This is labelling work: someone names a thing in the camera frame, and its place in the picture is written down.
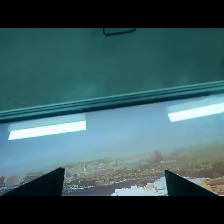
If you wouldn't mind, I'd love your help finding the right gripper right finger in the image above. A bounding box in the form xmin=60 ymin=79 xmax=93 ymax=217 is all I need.
xmin=164 ymin=169 xmax=218 ymax=197

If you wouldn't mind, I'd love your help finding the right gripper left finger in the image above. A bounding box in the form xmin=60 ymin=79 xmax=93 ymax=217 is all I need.
xmin=1 ymin=167 xmax=66 ymax=197

